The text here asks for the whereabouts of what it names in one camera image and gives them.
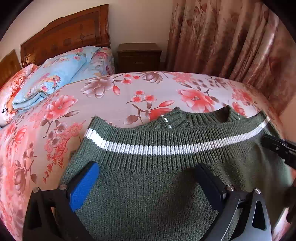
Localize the light blue floral quilt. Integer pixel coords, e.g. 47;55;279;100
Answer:
11;46;115;111

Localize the dark wooden nightstand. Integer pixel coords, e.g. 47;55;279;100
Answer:
117;43;162;73

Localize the floral pink curtain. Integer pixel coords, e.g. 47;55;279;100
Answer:
166;1;295;114

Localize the floral pink bed sheet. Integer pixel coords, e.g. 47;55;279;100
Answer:
1;72;283;240

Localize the pink floral folded quilt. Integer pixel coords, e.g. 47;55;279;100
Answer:
0;64;39;127

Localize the wooden headboard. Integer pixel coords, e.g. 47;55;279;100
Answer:
20;4;110;67
0;49;22;88

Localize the green white knit sweater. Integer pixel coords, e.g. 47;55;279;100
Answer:
61;106;293;240

